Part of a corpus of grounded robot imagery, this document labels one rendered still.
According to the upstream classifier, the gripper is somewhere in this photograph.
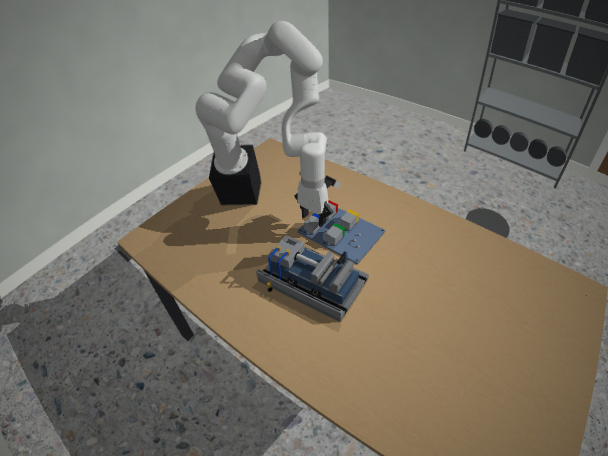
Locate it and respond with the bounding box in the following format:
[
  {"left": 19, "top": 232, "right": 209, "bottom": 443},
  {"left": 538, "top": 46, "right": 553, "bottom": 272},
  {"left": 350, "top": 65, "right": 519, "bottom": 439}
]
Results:
[{"left": 294, "top": 180, "right": 334, "bottom": 227}]

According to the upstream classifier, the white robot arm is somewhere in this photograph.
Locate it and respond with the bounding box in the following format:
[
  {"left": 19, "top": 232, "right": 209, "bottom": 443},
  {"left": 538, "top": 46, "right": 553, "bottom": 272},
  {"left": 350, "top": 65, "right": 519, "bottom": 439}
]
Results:
[{"left": 196, "top": 21, "right": 327, "bottom": 189}]

